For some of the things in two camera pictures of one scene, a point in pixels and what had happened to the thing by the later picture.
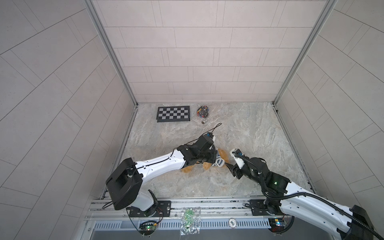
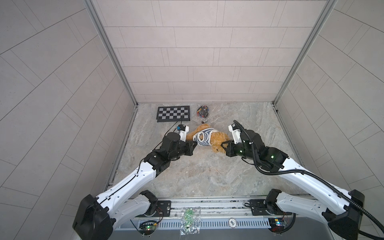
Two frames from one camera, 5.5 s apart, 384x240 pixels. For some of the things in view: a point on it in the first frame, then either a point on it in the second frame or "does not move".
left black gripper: x=212 y=155 -> x=190 y=146
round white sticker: x=232 y=222 does not move
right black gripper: x=237 y=169 -> x=229 y=149
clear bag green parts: x=190 y=218 does not move
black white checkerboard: x=173 y=114 does not move
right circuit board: x=277 y=225 does not move
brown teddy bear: x=223 y=154 -> x=216 y=138
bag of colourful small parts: x=203 y=111 does not move
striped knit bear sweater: x=219 y=161 -> x=203 y=137
